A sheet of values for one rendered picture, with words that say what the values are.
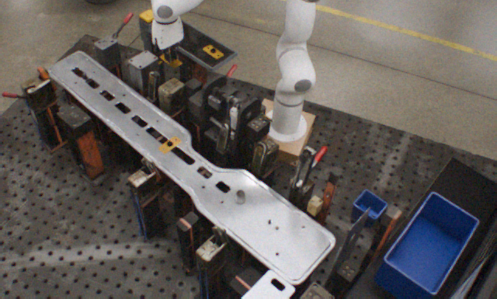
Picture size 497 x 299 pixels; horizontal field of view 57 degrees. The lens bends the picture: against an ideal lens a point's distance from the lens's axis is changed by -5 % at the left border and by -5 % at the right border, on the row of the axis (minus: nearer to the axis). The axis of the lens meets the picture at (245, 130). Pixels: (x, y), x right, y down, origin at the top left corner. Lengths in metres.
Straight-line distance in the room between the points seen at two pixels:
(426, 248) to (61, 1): 3.77
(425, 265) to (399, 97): 2.19
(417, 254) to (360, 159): 0.72
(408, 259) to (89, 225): 1.17
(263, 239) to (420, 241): 0.49
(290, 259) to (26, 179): 1.19
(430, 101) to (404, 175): 1.56
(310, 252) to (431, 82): 2.52
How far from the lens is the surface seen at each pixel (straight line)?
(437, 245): 1.58
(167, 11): 1.43
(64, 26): 4.21
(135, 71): 1.90
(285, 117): 1.96
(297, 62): 1.74
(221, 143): 1.69
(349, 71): 3.68
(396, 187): 2.09
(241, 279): 1.45
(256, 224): 1.52
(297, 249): 1.49
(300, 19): 1.63
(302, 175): 1.51
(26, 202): 2.08
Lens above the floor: 2.30
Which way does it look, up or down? 48 degrees down
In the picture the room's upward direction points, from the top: 3 degrees clockwise
